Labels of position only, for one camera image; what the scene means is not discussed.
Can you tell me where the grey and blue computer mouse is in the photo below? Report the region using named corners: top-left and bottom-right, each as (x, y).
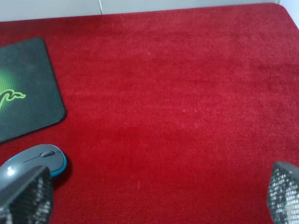
top-left (0, 144), bottom-right (67, 188)

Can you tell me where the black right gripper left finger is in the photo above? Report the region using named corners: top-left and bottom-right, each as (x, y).
top-left (0, 166), bottom-right (53, 224)

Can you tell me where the red velvet table cloth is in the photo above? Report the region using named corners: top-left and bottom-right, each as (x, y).
top-left (0, 3), bottom-right (299, 224)

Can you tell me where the black green mouse pad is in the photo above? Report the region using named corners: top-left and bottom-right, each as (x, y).
top-left (0, 37), bottom-right (66, 143)

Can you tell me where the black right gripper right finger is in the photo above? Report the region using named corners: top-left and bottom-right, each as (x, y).
top-left (267, 161), bottom-right (299, 224)

